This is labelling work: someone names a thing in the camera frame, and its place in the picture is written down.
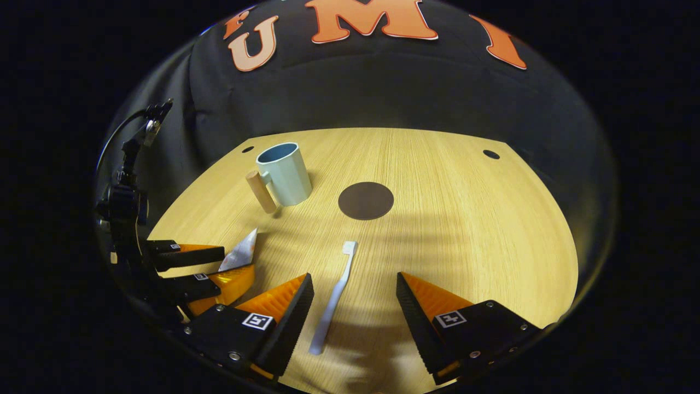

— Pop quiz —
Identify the white toothpaste tube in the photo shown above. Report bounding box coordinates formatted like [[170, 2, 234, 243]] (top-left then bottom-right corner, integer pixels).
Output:
[[218, 228, 258, 273]]

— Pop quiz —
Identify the light blue cup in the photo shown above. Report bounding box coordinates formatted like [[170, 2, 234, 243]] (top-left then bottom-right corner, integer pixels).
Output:
[[245, 142, 313, 215]]

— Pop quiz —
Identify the light blue toothbrush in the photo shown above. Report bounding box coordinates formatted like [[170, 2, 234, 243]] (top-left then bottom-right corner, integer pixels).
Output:
[[308, 241, 358, 356]]

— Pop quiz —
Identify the brown round coaster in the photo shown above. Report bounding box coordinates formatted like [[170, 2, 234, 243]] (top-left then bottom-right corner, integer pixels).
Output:
[[338, 182, 395, 221]]

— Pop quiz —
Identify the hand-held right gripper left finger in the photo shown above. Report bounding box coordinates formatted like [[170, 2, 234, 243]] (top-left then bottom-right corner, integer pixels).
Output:
[[183, 273, 315, 381]]

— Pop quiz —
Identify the black backdrop cloth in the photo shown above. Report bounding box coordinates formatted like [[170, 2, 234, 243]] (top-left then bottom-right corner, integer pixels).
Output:
[[96, 0, 619, 329]]

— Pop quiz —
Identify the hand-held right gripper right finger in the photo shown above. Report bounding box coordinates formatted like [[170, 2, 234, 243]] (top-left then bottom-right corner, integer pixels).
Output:
[[396, 271, 543, 385]]

